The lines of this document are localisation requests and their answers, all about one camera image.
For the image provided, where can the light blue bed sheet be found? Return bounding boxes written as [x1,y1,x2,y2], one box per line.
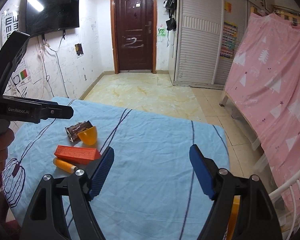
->
[2,97,230,239]

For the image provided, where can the brown snack wrapper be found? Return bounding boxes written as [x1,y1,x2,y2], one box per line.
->
[65,121,92,142]

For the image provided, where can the pink tree-print curtain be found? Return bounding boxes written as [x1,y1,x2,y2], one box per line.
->
[225,14,300,186]

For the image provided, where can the colourful wall chart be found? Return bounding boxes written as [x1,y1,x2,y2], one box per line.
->
[220,21,238,59]

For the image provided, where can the yellow trash bin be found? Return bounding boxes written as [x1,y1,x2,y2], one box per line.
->
[226,196,240,240]

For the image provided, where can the black wall television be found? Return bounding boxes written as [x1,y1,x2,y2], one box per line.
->
[25,0,79,36]

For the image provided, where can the broken wall socket hole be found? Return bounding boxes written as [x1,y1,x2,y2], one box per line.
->
[75,43,84,56]

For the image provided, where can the dark red wooden door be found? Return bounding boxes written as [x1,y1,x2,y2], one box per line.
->
[110,0,158,74]

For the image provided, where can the orange cardboard box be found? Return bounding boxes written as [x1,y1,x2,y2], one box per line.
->
[55,145,101,165]

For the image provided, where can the white metal chair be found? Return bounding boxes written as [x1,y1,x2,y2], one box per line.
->
[269,170,300,239]

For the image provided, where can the small yellow plastic cup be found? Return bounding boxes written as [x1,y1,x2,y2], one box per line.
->
[78,126,97,146]

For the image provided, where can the white slatted wardrobe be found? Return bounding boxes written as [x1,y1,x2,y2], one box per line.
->
[174,0,249,87]

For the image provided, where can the black wall cable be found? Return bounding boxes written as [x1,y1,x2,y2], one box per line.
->
[38,36,69,98]

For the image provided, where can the orange thread spool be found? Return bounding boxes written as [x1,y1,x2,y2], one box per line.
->
[53,158,78,174]

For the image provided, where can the eye chart poster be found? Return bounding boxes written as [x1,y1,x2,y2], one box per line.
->
[1,9,31,97]

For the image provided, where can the black hanging bags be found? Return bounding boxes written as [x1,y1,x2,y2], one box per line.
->
[165,0,178,31]

